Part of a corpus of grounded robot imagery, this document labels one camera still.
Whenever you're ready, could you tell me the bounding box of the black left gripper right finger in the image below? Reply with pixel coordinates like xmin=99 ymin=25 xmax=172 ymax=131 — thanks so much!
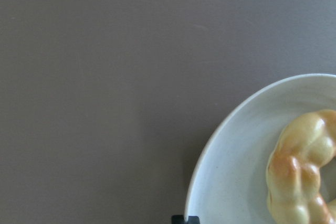
xmin=187 ymin=216 xmax=199 ymax=224

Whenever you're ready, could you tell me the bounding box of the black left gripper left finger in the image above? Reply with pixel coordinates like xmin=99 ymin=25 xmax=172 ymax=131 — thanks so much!
xmin=171 ymin=215 xmax=184 ymax=224

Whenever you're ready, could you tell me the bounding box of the white plate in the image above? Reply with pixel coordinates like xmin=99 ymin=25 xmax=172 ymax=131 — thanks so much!
xmin=184 ymin=73 xmax=335 ymax=223

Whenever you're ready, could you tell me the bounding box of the braided ring donut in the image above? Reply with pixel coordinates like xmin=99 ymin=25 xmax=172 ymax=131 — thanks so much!
xmin=266 ymin=110 xmax=335 ymax=223

